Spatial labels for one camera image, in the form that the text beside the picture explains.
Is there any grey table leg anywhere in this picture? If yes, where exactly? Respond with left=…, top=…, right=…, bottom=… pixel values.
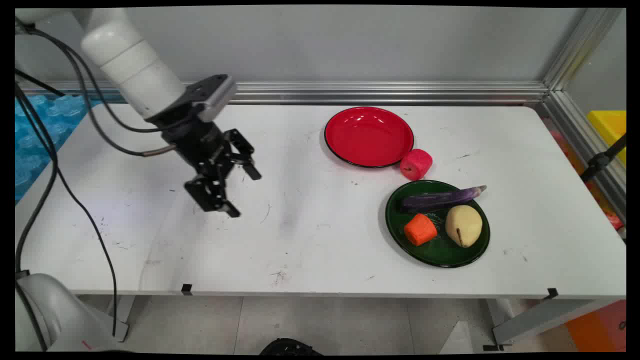
left=482, top=298, right=611, bottom=351
left=106, top=294, right=137, bottom=344

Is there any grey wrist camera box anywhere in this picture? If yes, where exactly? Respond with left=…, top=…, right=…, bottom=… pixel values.
left=186, top=74, right=237, bottom=124

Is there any side aluminium frame rail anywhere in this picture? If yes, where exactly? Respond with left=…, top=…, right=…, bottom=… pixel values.
left=541, top=90, right=627, bottom=223

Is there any long black hanging cable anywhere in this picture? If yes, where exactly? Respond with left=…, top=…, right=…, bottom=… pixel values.
left=15, top=82, right=119, bottom=338

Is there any purple eggplant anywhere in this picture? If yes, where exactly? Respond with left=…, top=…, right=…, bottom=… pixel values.
left=400, top=185, right=488, bottom=214

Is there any black stand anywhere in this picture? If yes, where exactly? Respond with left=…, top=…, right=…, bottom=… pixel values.
left=580, top=134, right=627, bottom=183

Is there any yellow box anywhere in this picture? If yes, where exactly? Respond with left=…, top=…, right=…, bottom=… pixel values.
left=587, top=110, right=627, bottom=167

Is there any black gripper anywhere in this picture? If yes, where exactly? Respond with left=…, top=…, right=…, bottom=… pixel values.
left=147, top=100, right=263, bottom=219

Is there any orange box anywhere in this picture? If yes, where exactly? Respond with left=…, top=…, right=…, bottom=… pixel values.
left=565, top=300, right=627, bottom=353

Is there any black round floor object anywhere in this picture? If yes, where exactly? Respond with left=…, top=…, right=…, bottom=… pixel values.
left=259, top=338, right=324, bottom=356

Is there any black cable with metal end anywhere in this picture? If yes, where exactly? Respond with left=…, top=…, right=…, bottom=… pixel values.
left=60, top=47, right=178, bottom=158

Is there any red plate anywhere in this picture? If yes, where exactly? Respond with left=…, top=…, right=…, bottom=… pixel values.
left=324, top=106, right=415, bottom=169

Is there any orange carrot piece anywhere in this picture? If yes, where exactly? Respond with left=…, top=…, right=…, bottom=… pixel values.
left=404, top=213, right=439, bottom=247

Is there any black cable to wrist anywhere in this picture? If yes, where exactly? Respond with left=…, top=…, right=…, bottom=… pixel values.
left=16, top=24, right=176, bottom=135

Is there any red apple piece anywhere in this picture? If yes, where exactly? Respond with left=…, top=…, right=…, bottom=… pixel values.
left=399, top=148, right=434, bottom=181

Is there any dark green plate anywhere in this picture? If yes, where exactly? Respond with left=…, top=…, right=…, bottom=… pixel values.
left=385, top=179, right=491, bottom=268

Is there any aluminium frame corner post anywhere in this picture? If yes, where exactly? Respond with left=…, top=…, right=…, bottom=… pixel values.
left=544, top=7, right=624, bottom=92

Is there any pale yellow pear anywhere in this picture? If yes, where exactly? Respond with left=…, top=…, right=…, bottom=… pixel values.
left=445, top=205, right=484, bottom=249

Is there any horizontal aluminium frame rail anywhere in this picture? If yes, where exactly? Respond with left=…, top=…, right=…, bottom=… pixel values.
left=17, top=81, right=549, bottom=105

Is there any blue bubble mat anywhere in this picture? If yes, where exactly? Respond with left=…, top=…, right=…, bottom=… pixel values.
left=15, top=94, right=102, bottom=202

